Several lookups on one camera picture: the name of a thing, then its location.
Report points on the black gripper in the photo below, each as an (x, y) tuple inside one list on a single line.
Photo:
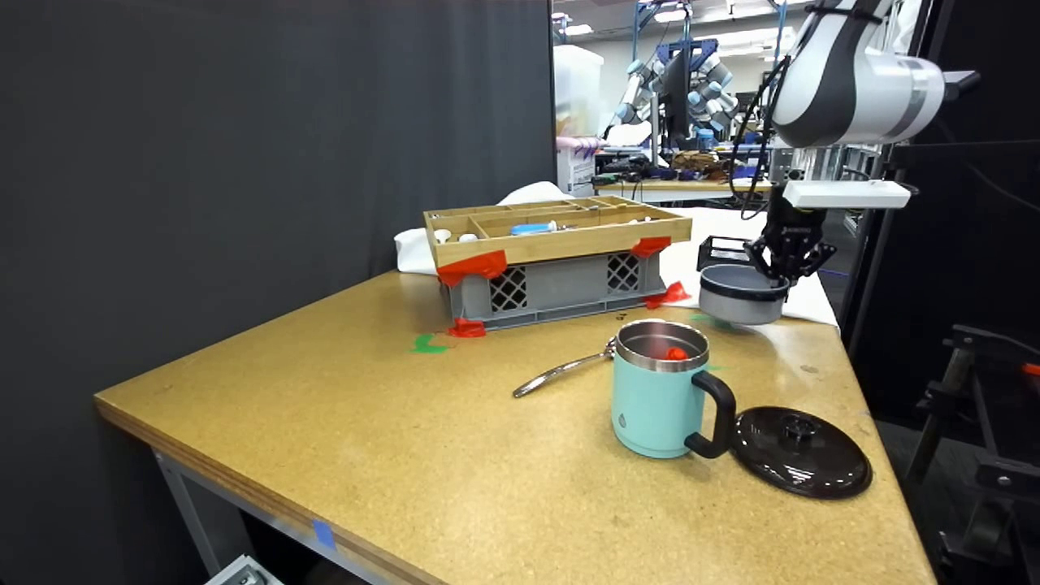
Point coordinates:
[(794, 229)]

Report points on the grey metal pot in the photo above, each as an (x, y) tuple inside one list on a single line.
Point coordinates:
[(738, 300)]

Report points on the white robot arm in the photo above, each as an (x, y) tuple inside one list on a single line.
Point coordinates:
[(855, 81)]

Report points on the black pot lid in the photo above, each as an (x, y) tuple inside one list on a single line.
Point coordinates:
[(799, 451)]

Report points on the black case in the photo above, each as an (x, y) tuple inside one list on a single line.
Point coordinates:
[(724, 250)]

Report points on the blue background robot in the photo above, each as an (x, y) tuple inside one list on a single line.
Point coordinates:
[(677, 81)]

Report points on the grey plastic crate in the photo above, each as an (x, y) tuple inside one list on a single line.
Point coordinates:
[(562, 287)]

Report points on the wooden cutlery tray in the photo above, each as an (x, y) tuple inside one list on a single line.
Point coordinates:
[(562, 246)]

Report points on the silver metal spoon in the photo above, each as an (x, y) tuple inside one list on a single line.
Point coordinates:
[(557, 376)]

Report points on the blue and white utensil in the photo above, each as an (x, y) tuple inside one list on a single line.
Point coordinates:
[(531, 229)]

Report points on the small green block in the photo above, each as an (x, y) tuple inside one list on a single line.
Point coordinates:
[(429, 346)]

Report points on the white cloth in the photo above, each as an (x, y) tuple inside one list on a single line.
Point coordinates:
[(418, 247)]

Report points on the black curtain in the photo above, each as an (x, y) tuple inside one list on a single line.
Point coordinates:
[(270, 164)]

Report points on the blue tape piece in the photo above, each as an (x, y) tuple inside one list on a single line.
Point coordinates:
[(323, 535)]

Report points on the grey table leg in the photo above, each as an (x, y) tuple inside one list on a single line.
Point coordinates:
[(198, 509)]

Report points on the red corner foot bracket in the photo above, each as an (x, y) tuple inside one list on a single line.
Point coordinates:
[(671, 294), (467, 325)]

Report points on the red upper corner bracket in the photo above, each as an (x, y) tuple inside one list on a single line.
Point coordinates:
[(650, 246), (471, 267)]

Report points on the black metal frame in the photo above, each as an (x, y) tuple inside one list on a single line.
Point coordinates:
[(976, 359)]

